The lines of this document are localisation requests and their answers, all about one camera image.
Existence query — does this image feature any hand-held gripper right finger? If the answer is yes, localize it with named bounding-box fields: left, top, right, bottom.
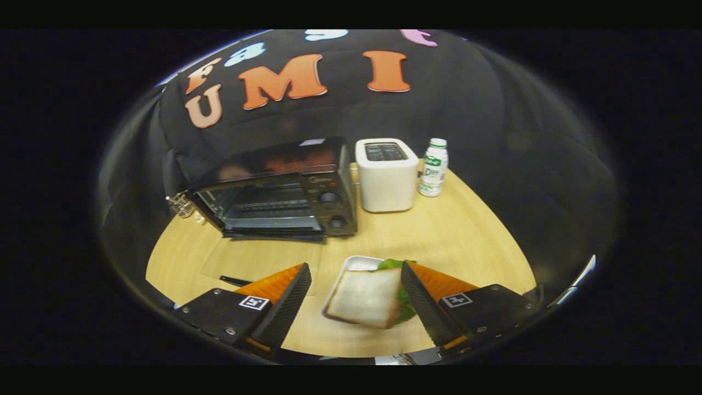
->
left=400, top=261, right=541, bottom=357

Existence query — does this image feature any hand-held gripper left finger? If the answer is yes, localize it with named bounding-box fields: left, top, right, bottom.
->
left=174, top=262, right=312, bottom=360

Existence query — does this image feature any toast sandwich with lettuce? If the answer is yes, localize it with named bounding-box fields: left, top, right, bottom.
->
left=322, top=258, right=418, bottom=330

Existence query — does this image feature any black toaster oven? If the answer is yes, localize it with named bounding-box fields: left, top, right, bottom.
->
left=184, top=137, right=358, bottom=297

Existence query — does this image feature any white bread toaster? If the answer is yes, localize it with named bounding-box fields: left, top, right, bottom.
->
left=355, top=138, right=419, bottom=213

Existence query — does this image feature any white rectangular tray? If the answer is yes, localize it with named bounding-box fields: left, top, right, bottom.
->
left=321, top=255, right=386, bottom=321

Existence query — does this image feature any white bottle green label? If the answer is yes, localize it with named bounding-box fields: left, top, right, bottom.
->
left=418, top=138, right=449, bottom=198

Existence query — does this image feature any clear glass cup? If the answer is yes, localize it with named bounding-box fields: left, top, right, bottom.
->
left=166, top=192, right=195, bottom=218

